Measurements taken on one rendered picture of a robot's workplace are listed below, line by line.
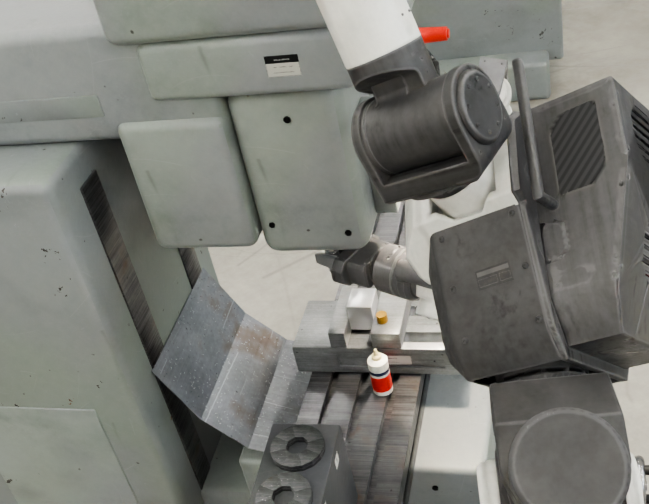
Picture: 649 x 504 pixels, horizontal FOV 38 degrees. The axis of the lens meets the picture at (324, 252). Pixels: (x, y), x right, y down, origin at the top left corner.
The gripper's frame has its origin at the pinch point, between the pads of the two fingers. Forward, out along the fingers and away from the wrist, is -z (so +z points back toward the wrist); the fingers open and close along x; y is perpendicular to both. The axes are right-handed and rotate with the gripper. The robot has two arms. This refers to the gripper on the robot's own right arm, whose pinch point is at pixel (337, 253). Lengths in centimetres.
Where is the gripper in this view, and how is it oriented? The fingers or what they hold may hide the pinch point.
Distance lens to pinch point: 172.4
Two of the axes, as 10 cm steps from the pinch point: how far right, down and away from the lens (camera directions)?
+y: 1.9, 8.0, 5.7
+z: 7.8, 2.3, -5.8
